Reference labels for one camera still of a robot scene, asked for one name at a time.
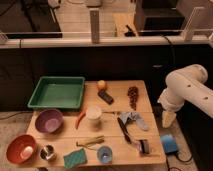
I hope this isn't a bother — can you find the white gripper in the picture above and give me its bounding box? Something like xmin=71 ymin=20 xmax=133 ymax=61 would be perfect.
xmin=158 ymin=88 xmax=183 ymax=128

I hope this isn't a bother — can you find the white object in red bowl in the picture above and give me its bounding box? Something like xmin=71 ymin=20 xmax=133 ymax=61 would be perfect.
xmin=20 ymin=146 xmax=34 ymax=159

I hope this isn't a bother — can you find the purple bowl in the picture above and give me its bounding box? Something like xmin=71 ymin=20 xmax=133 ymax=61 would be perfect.
xmin=35 ymin=109 xmax=63 ymax=133

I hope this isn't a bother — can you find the white cup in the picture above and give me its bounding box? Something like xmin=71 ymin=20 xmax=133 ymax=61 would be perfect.
xmin=86 ymin=106 xmax=102 ymax=126

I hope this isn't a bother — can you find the white horizontal rail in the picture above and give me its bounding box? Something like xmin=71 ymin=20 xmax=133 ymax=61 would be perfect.
xmin=0 ymin=35 xmax=213 ymax=49

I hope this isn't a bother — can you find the dark red grape bunch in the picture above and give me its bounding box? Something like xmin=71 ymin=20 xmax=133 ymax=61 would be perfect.
xmin=127 ymin=86 xmax=139 ymax=110

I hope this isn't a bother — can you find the orange fruit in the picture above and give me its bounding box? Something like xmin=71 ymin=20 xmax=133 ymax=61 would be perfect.
xmin=97 ymin=80 xmax=107 ymax=90

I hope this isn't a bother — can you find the black scrub brush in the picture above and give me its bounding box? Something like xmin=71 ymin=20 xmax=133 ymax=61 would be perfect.
xmin=133 ymin=139 xmax=150 ymax=155

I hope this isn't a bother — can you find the red bowl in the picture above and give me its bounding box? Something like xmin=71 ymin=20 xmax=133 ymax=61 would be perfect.
xmin=6 ymin=134 xmax=37 ymax=164

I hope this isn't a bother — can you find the green plastic tray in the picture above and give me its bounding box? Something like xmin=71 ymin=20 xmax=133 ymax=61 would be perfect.
xmin=28 ymin=76 xmax=85 ymax=110

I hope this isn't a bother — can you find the teal sponge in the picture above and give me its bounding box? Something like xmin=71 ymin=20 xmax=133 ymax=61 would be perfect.
xmin=63 ymin=148 xmax=87 ymax=169

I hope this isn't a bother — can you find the black object on far table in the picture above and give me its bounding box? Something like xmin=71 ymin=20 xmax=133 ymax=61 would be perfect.
xmin=124 ymin=25 xmax=136 ymax=37

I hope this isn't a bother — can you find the black handled utensil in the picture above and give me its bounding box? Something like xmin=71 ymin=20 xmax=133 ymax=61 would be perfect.
xmin=117 ymin=117 xmax=131 ymax=144

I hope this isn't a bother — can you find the white angled bracket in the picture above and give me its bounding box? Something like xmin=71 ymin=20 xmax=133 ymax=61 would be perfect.
xmin=181 ymin=7 xmax=205 ymax=41

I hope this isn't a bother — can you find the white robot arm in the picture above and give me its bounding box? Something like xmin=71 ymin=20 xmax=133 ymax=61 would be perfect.
xmin=158 ymin=64 xmax=213 ymax=128

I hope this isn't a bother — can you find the small metal cup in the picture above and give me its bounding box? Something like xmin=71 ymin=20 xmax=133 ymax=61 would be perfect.
xmin=40 ymin=145 xmax=56 ymax=161

